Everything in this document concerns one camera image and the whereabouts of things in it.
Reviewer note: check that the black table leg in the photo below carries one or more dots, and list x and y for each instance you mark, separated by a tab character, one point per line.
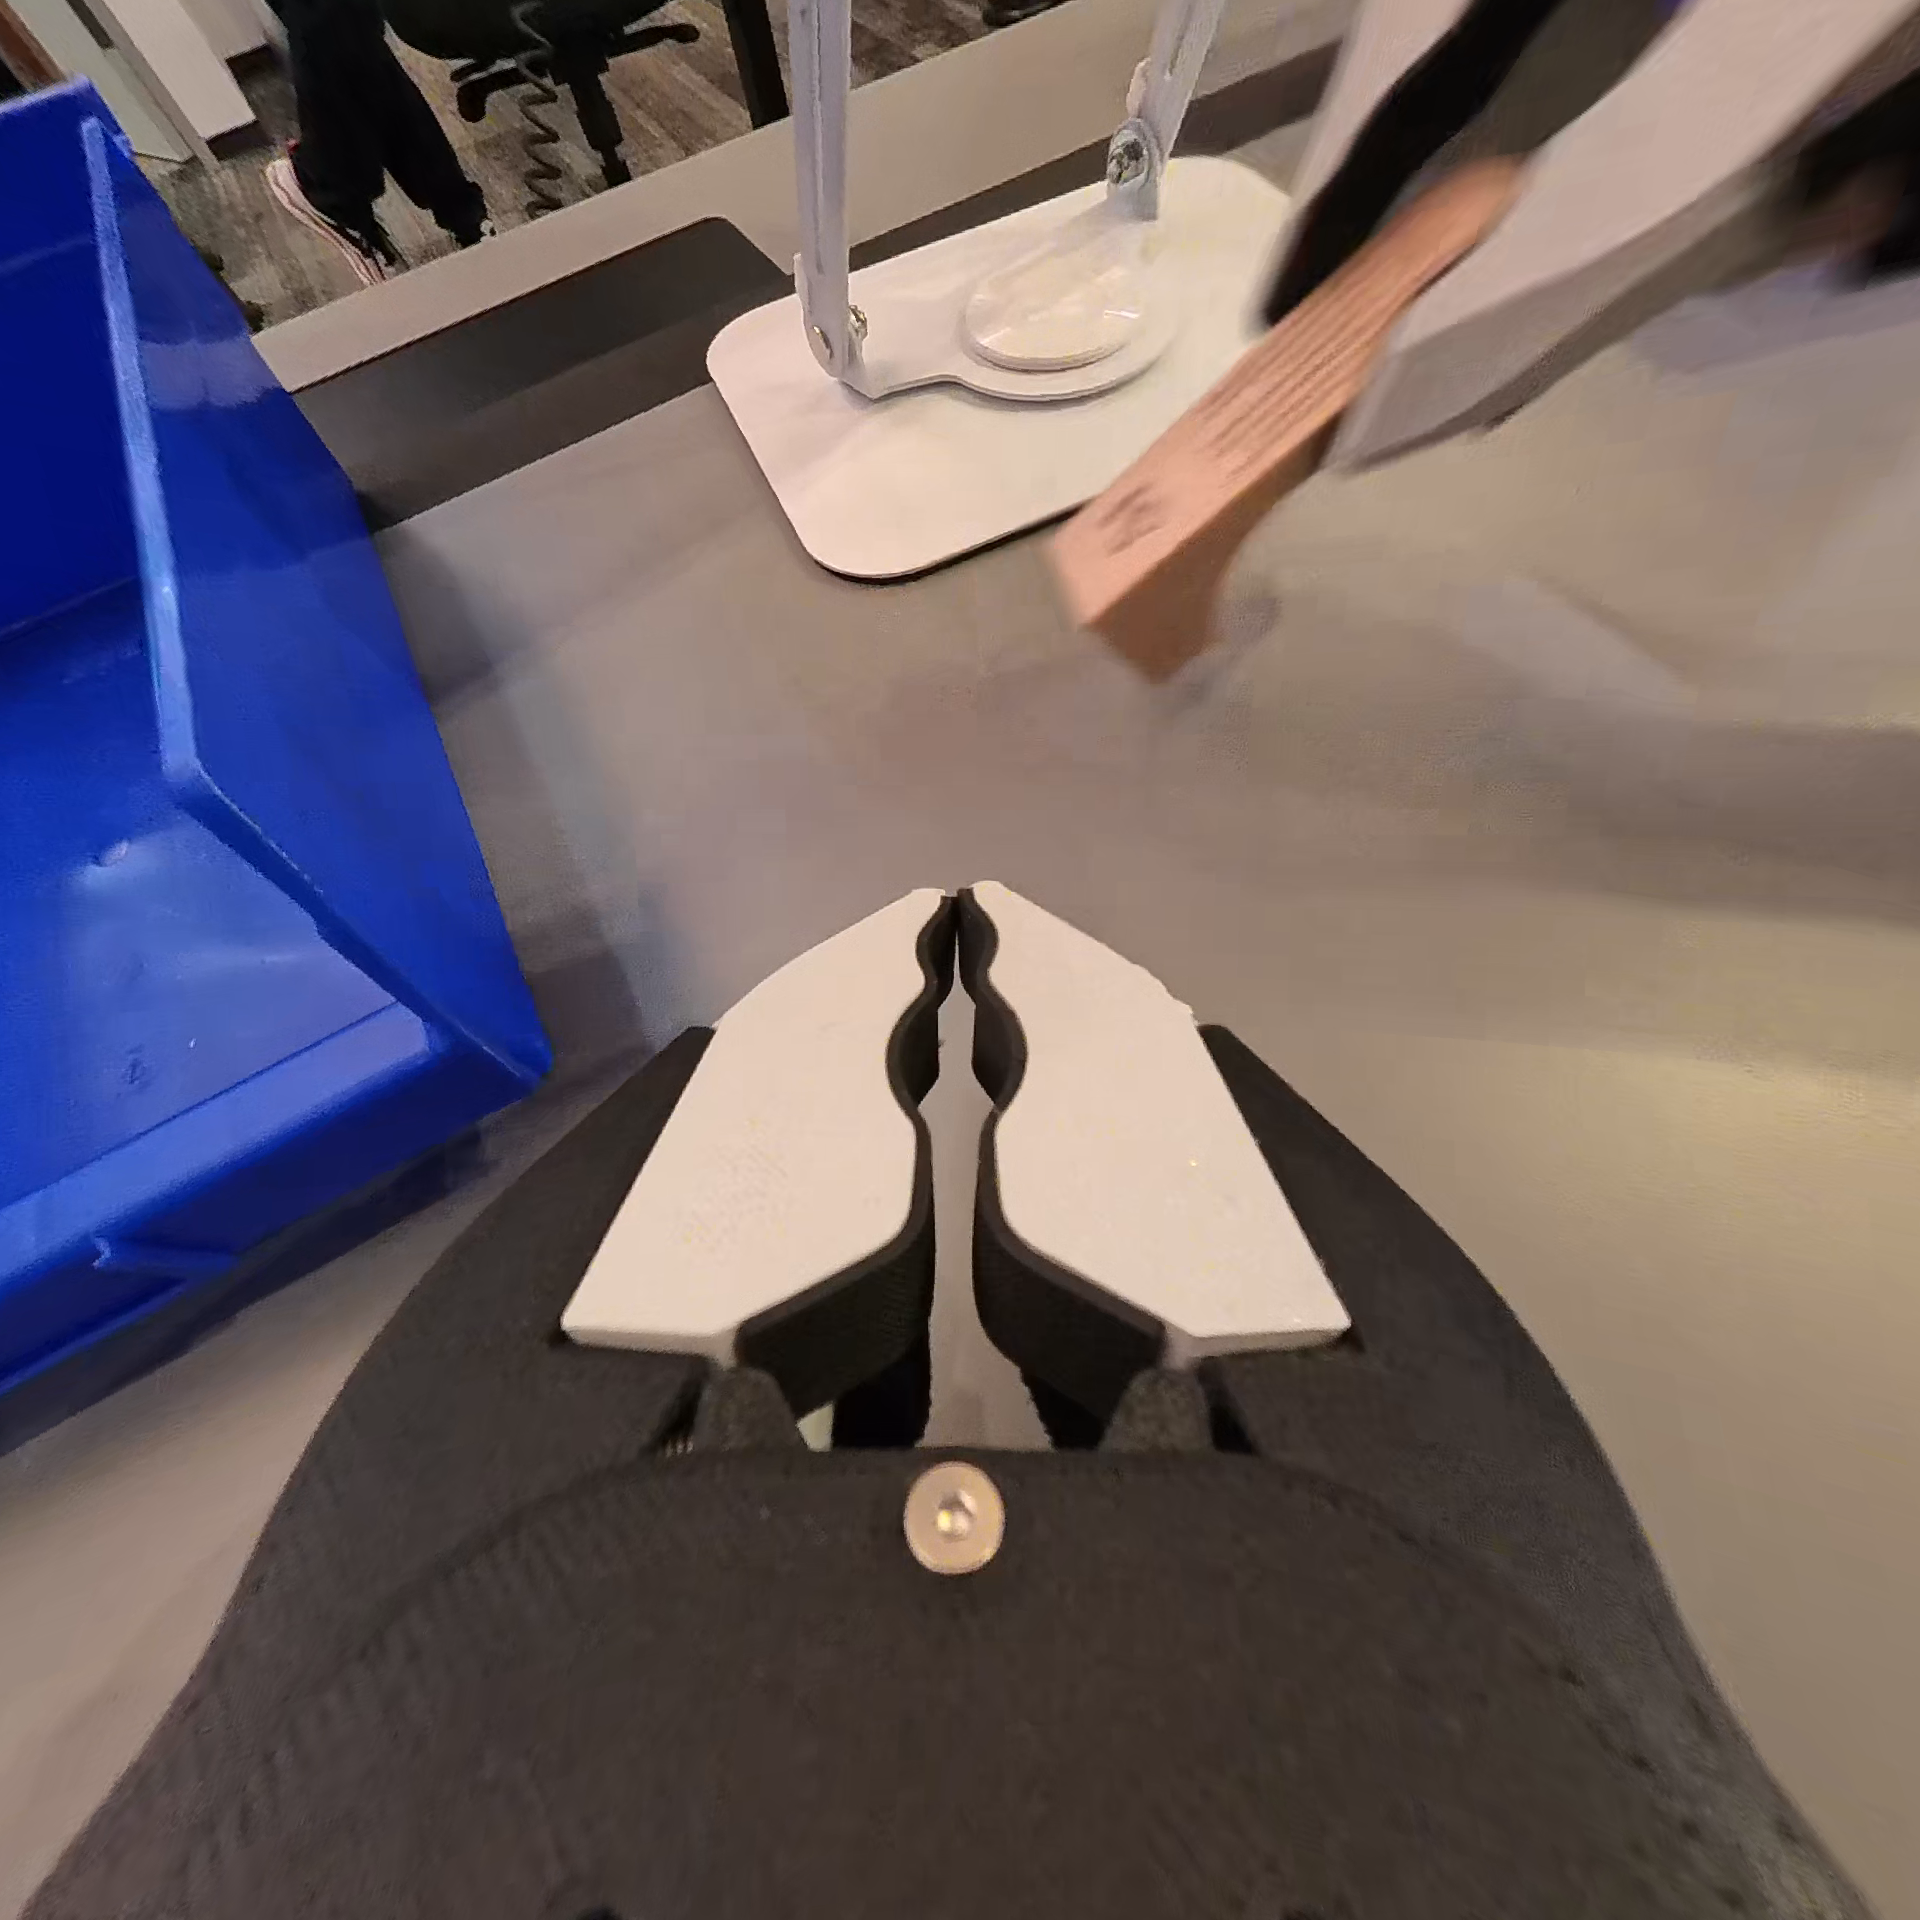
753	60

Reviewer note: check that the natural wooden arch block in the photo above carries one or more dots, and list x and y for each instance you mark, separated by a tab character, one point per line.
1244	435

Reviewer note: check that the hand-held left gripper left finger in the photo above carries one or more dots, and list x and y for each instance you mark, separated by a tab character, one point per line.
751	1170

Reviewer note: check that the black office chair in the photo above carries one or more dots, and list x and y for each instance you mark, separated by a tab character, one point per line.
554	60

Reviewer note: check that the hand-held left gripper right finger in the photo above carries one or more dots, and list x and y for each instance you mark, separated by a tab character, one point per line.
1154	1170

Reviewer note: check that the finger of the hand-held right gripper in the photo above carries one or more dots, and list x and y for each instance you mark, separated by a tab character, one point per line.
1351	75
1621	254

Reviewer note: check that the white document stand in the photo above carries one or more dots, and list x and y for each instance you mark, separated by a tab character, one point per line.
901	480

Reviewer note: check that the blue plastic bin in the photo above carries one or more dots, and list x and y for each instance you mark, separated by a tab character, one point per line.
300	750

